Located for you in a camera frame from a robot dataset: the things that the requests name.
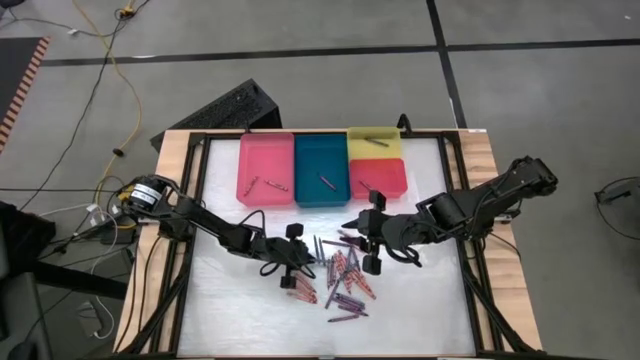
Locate black bar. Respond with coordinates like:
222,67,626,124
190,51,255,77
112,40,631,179
33,259,130,300

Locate black floor cable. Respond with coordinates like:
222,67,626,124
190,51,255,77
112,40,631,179
19,0,151,211

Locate dark fabric bundle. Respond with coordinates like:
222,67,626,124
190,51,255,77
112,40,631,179
0,201,57,281

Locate blue plastic bin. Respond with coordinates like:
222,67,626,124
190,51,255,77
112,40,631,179
293,132,352,209

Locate large pink plastic bin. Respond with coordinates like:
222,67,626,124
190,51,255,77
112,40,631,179
236,132,296,208

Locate black mat orange striped edge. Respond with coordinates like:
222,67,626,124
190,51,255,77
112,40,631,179
0,36,53,154

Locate small red plastic bin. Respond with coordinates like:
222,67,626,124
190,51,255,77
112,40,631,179
348,157,409,200

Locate yellow cable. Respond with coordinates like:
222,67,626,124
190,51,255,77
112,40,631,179
72,0,144,201

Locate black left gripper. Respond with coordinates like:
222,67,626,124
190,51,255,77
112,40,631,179
259,222,315,290

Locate small yellow plastic bin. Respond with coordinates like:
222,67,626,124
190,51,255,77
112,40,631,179
346,126,403,162

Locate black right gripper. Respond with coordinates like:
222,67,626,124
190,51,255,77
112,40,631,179
341,190,409,277

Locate black perforated case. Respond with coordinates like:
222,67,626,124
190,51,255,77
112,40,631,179
149,78,283,153

